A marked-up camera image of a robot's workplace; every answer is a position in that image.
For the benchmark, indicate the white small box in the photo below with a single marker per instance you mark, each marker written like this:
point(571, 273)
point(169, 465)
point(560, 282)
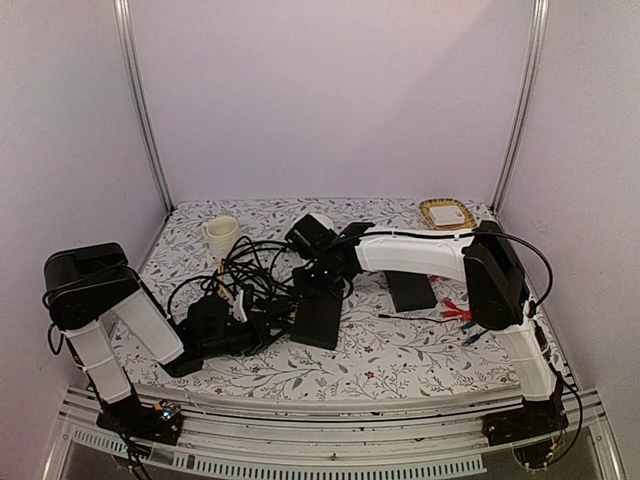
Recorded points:
point(446, 215)

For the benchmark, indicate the front aluminium rail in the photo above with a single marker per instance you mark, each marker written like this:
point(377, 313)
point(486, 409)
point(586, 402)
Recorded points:
point(417, 438)

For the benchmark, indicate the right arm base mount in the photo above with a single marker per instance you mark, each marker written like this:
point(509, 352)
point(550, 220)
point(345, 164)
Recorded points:
point(540, 426)

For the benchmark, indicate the white ceramic bowl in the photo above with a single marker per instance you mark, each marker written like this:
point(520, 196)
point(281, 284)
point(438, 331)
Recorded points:
point(325, 220)

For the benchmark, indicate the woven bamboo tray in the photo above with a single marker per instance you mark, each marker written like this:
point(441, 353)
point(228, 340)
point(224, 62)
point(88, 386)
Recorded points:
point(425, 205)

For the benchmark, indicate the black network switch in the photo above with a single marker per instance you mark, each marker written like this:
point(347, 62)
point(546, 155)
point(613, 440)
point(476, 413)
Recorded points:
point(410, 291)
point(317, 322)

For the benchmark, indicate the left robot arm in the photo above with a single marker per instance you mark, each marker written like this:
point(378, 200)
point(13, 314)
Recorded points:
point(88, 284)

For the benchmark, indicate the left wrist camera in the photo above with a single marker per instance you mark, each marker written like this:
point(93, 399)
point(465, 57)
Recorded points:
point(243, 304)

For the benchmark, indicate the cream ceramic mug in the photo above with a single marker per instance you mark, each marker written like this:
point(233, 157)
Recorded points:
point(221, 234)

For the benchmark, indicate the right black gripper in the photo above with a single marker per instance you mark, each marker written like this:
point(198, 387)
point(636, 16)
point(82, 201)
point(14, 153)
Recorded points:
point(303, 290)

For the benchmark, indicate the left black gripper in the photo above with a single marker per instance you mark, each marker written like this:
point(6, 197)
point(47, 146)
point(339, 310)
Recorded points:
point(262, 336)

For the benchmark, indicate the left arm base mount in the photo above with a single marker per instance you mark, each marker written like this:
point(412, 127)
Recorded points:
point(160, 423)

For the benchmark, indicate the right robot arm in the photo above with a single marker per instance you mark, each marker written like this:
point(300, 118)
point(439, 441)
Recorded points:
point(483, 260)

